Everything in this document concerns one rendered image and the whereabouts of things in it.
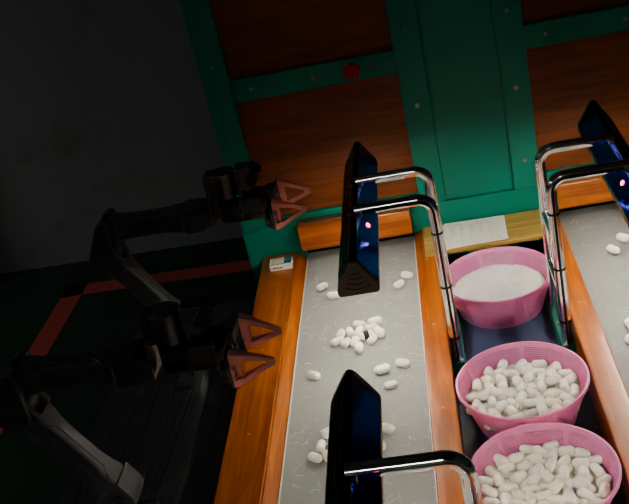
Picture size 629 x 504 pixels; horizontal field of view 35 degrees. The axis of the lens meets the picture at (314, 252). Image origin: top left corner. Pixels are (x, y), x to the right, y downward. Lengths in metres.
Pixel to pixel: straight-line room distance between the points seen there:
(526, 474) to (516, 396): 0.26
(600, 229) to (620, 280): 0.26
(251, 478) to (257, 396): 0.27
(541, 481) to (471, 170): 1.03
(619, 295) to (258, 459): 0.91
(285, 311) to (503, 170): 0.69
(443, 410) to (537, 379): 0.22
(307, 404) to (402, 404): 0.21
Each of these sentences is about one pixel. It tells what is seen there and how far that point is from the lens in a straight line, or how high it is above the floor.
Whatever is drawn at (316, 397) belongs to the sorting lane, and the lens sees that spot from 2.15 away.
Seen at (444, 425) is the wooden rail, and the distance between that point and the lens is 1.96.
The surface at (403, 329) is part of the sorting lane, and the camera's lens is 2.31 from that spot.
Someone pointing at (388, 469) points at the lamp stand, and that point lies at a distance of 1.33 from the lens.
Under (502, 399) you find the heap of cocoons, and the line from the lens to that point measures 2.06.
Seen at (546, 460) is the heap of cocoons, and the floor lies 0.73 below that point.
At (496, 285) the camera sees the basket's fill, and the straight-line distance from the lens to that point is 2.43.
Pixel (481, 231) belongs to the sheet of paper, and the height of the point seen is 0.78.
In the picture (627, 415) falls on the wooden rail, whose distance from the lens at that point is 1.94.
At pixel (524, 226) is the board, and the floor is 0.78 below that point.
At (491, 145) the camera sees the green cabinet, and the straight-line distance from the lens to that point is 2.61.
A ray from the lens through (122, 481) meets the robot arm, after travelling 1.95.
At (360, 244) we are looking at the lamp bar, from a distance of 1.92.
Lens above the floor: 1.96
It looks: 26 degrees down
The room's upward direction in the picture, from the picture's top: 13 degrees counter-clockwise
